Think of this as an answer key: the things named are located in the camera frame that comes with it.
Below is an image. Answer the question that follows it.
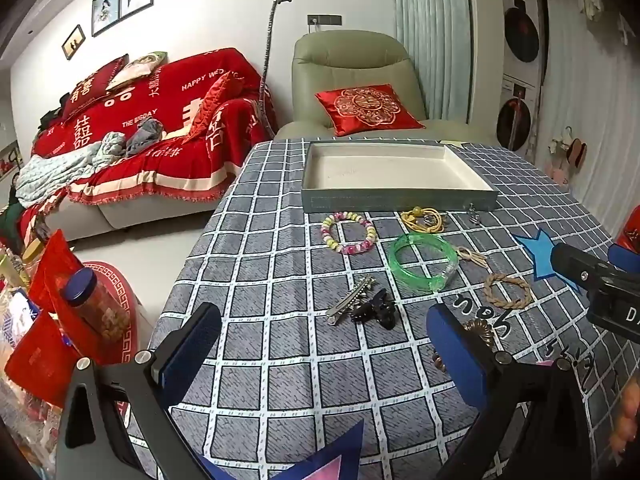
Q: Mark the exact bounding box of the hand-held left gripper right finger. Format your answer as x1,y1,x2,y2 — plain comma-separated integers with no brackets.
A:
426,302,596,480

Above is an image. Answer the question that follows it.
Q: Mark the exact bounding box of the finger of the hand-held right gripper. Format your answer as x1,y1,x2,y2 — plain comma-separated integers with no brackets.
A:
607,246,640,273
550,242,613,293

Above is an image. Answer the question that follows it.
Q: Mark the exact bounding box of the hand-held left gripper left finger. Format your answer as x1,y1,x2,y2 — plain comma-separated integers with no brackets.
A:
54,301,223,480

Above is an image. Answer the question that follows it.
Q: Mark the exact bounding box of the black claw hair clip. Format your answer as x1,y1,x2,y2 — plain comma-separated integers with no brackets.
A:
350,288,396,331

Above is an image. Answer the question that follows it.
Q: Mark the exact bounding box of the silver hair clip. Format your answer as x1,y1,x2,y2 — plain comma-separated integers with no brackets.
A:
326,275,376,319

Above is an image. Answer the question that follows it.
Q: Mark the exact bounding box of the yellow cord with beads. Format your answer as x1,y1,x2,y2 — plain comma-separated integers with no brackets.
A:
400,205,448,235

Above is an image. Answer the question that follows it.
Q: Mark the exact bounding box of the pastel beaded bracelet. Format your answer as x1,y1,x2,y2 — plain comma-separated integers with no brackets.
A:
320,212,378,256

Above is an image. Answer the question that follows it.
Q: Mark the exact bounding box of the shallow grey jewelry tray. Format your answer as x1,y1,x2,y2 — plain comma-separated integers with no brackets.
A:
301,141,500,215

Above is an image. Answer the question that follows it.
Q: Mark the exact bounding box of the bronze ornate hair accessory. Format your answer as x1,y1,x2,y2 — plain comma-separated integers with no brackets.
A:
432,317,496,373

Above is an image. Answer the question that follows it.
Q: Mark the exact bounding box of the red paper decoration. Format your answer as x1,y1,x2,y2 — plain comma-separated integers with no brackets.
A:
617,212,640,251

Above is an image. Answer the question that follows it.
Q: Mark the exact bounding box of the red round patterned stool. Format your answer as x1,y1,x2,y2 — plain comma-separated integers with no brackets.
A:
80,260,143,366

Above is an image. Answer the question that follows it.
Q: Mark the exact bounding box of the jar with blue lid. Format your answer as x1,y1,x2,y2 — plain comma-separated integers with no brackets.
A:
60,267,128,343

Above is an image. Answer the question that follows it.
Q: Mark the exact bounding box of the small hanger with pink items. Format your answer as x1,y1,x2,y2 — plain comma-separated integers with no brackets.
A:
545,127,588,186

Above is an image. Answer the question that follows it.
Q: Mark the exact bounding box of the green translucent bangle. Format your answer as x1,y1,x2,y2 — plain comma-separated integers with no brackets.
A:
388,232,458,295

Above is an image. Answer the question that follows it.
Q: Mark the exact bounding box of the grey checked tablecloth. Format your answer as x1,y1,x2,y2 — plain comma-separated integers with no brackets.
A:
125,137,640,480

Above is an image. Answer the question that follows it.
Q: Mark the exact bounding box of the white washing machine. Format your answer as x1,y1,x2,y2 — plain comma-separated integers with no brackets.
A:
496,75,541,153

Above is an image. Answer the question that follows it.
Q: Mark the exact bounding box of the red gift bag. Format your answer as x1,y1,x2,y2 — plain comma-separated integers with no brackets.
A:
27,230,86,311
5,310,81,401

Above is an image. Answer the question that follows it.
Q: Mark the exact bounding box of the blue and pink star sticker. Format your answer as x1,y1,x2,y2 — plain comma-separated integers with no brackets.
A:
197,417,366,480

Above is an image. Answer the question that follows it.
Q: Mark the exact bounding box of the white lace curtain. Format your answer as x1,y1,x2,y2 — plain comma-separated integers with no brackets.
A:
540,0,640,241

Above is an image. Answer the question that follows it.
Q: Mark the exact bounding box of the pile of packaged goods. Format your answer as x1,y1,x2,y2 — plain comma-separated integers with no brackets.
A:
0,240,66,480

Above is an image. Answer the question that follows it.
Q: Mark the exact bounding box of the red printed blanket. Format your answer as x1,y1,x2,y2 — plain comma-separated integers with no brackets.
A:
30,47,278,206

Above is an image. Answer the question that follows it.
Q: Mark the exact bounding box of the grey garment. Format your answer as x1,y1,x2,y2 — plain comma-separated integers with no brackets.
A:
125,120,166,158

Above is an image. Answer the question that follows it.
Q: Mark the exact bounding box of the light teal blanket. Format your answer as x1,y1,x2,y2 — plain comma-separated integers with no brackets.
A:
12,131,127,206

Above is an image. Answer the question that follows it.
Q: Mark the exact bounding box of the white dryer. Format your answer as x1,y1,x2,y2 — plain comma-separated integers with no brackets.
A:
502,0,543,78

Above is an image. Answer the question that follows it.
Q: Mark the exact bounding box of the red satin cushion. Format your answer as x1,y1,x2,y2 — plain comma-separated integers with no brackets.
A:
185,70,246,143

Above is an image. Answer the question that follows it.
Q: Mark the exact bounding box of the red embroidered cushion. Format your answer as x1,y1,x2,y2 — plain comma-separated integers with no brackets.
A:
315,83,426,137

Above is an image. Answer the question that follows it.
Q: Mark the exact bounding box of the framed red decoration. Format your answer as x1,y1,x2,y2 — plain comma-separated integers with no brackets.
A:
0,142,23,181

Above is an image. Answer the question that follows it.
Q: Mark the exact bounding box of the pale green curtain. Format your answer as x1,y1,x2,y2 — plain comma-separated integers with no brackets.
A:
390,0,473,123

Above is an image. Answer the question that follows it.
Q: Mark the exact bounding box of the large red cushion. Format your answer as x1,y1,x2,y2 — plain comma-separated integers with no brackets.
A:
60,54,130,123

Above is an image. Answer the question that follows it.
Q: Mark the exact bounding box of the beige photo cushion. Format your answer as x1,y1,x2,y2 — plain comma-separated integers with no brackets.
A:
106,51,167,92

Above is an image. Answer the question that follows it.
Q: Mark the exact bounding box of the pale green armchair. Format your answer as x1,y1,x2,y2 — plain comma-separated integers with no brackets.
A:
274,31,501,147

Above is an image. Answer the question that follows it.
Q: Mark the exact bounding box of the small framed photo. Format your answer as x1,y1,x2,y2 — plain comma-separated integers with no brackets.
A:
61,25,86,61

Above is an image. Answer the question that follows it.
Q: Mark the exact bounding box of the framed blue photo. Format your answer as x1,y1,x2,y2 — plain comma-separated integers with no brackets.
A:
91,0,121,37

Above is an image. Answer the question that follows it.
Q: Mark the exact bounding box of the framed couple photo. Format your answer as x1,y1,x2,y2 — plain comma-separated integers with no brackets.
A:
119,0,155,22

